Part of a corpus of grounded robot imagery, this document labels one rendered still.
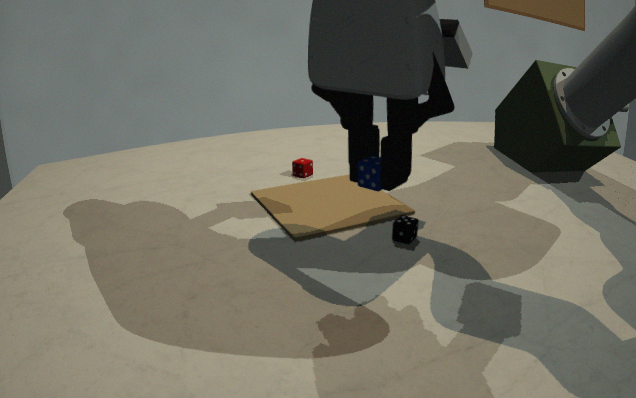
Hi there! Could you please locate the blue die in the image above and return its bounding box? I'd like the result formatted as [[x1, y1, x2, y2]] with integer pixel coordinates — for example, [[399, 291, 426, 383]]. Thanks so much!
[[358, 156, 383, 192]]

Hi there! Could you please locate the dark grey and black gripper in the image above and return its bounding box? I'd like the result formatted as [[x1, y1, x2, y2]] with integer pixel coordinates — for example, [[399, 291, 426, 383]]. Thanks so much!
[[308, 0, 454, 191]]

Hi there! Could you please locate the black die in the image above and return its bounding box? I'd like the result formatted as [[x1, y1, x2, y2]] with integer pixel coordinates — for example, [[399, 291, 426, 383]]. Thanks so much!
[[392, 215, 418, 244]]

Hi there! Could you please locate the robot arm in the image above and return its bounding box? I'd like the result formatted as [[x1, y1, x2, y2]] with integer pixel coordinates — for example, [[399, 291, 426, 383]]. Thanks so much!
[[440, 5, 636, 139]]

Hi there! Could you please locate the red die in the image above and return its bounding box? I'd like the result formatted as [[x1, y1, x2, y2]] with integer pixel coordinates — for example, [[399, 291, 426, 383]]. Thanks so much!
[[292, 158, 313, 178]]

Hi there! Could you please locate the tan flat mat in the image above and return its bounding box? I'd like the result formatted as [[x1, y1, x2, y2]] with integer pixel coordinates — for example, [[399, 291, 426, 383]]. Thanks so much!
[[251, 175, 415, 241]]

